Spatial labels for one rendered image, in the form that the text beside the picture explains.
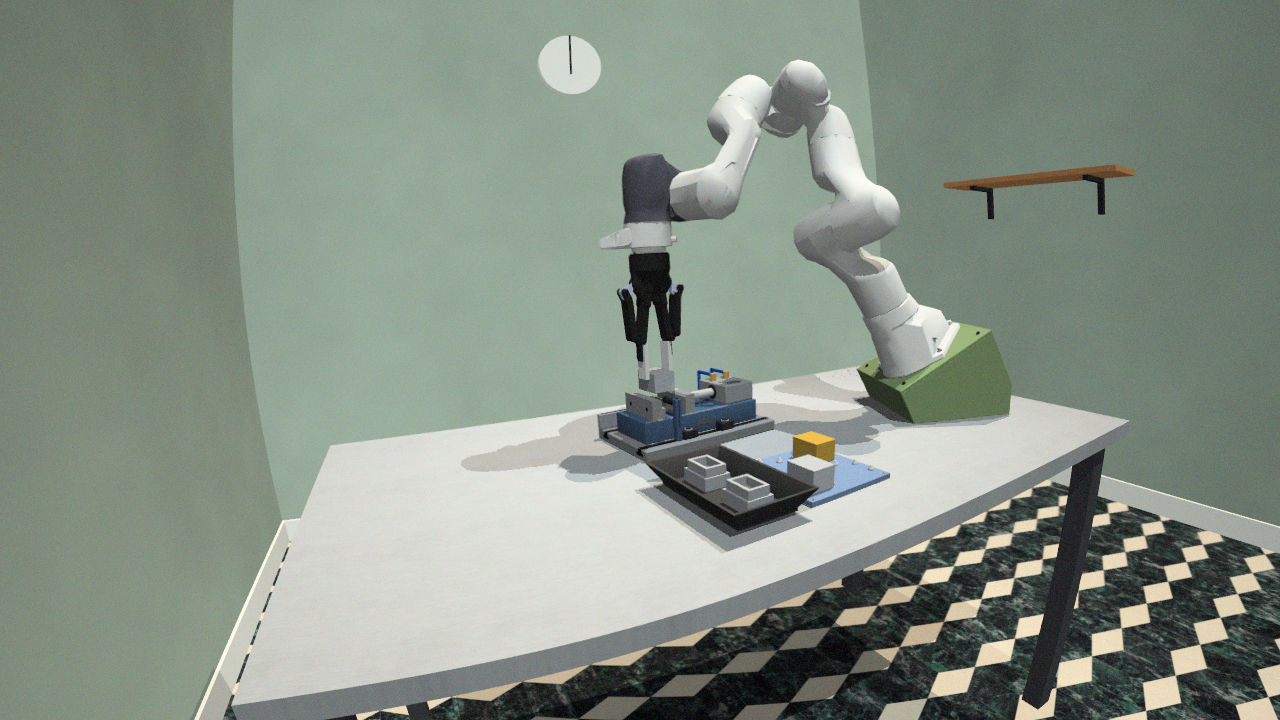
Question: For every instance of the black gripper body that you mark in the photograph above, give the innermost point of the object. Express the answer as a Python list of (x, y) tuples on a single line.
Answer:
[(644, 268)]

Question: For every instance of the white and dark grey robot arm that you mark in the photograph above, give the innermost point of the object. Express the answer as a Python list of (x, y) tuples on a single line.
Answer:
[(908, 336)]

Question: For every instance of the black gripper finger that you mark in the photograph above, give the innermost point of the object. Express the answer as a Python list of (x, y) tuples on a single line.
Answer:
[(636, 329), (666, 321)]

